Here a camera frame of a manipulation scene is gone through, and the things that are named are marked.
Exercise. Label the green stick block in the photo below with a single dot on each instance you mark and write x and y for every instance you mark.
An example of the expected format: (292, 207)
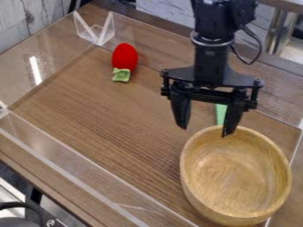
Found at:
(220, 113)

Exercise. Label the brown wooden bowl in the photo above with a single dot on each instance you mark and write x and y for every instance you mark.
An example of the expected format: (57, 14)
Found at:
(236, 177)

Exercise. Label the clear acrylic tray wall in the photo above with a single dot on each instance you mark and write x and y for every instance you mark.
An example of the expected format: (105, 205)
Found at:
(95, 142)

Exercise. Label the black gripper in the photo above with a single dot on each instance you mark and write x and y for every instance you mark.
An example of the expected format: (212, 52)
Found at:
(234, 90)

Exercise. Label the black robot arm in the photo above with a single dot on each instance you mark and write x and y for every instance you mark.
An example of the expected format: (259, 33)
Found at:
(219, 18)

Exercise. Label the clear acrylic corner bracket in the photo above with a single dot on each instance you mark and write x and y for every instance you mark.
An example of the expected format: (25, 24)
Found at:
(96, 34)

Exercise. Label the red plush strawberry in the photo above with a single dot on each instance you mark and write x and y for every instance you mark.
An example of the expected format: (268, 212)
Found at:
(124, 62)

